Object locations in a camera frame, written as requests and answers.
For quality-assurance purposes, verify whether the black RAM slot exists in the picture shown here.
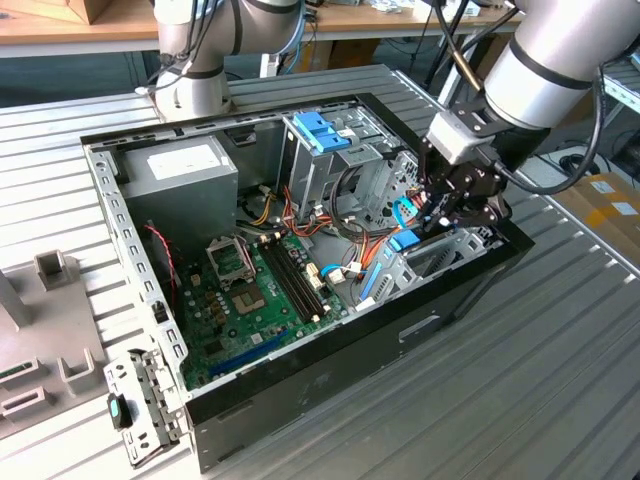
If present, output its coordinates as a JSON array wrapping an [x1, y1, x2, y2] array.
[[272, 235, 332, 316], [258, 240, 321, 325]]

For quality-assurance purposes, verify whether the black camera cable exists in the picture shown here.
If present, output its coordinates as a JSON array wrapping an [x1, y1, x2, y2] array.
[[477, 62, 609, 196]]

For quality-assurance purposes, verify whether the black tripod pole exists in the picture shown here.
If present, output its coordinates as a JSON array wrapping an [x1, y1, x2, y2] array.
[[423, 0, 474, 89]]

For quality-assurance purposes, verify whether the CPU socket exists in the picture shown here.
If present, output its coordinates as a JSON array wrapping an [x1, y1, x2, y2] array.
[[229, 282, 275, 319]]

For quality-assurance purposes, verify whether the hard disk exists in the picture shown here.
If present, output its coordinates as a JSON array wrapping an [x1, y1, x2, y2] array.
[[363, 224, 464, 304]]

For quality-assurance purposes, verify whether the yellow black wire bundle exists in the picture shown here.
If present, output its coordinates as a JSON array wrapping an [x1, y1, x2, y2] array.
[[238, 192, 277, 227]]

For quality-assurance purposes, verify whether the grey parts rack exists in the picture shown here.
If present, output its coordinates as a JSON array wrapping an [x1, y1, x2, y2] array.
[[0, 248, 110, 442]]

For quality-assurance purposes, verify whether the blue plastic drive latch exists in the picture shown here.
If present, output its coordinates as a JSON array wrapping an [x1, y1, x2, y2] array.
[[292, 111, 354, 156]]

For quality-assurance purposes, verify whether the red orange wire bundle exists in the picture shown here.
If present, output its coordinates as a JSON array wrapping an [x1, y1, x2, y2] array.
[[280, 183, 384, 264]]

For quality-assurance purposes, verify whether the grey power supply unit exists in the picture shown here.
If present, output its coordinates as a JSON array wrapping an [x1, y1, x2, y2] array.
[[117, 134, 240, 256]]

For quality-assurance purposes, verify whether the long wooden desk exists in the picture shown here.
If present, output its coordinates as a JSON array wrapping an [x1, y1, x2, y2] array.
[[0, 0, 526, 109]]

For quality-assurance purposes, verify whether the long blue data wire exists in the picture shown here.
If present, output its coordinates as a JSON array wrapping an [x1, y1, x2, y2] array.
[[393, 197, 419, 232]]

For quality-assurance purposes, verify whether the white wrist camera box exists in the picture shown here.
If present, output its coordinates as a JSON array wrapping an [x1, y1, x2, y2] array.
[[424, 112, 496, 166]]

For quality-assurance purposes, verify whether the silver disk bay cage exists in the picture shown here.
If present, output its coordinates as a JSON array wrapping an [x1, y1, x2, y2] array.
[[357, 149, 505, 315]]

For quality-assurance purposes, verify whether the orange red power wire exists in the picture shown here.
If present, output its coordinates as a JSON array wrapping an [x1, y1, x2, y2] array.
[[405, 185, 431, 221]]

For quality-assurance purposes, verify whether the cardboard box with labels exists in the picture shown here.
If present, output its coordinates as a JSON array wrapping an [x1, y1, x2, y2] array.
[[551, 172, 640, 262]]

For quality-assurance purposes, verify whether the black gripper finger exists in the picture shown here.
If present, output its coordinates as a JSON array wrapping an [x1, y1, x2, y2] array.
[[416, 137, 459, 229], [433, 192, 514, 234]]

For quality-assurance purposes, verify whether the metal socket cover frame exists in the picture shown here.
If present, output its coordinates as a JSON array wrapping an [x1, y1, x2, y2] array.
[[204, 236, 258, 290]]

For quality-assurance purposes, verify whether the red black fan wire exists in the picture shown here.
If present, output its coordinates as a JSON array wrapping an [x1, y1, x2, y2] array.
[[143, 223, 180, 292]]

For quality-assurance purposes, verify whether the black case fan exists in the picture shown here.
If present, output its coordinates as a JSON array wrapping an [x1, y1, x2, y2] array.
[[335, 162, 384, 224]]

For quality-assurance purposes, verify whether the black coiled cable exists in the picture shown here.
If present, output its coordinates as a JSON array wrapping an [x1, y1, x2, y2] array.
[[558, 152, 610, 180]]

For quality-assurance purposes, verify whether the silver slot retainer bracket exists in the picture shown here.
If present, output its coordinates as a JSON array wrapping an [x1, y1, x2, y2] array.
[[102, 347, 195, 470]]

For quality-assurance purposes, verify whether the metal slat shelf rack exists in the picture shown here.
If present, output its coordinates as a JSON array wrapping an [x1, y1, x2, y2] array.
[[597, 54, 640, 151]]

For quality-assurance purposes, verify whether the blue expansion slot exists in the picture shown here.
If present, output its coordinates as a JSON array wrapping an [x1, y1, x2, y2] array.
[[207, 327, 291, 380]]

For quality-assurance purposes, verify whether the blue wire with white plug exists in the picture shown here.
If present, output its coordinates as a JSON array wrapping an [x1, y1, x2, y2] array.
[[318, 261, 370, 284]]

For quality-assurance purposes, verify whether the brown cardboard box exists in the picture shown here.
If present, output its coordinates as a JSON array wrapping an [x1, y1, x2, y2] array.
[[327, 39, 377, 70]]

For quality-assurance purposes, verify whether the green motherboard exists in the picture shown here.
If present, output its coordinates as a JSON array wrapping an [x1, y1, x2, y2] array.
[[177, 232, 351, 391]]

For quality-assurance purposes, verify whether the black camera bracket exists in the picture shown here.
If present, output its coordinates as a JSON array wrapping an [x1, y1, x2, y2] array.
[[444, 97, 514, 139]]

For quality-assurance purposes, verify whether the white board connector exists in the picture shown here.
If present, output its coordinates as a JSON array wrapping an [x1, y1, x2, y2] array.
[[304, 263, 327, 295]]

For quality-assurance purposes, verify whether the black open PC case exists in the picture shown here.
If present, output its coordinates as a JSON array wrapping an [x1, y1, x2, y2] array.
[[79, 92, 536, 474]]

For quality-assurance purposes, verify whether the silver optical drive cage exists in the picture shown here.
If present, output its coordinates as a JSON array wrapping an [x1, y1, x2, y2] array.
[[277, 107, 401, 229]]

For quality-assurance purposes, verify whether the wooden crate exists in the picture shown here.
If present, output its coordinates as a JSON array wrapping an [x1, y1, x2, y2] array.
[[64, 0, 117, 26]]

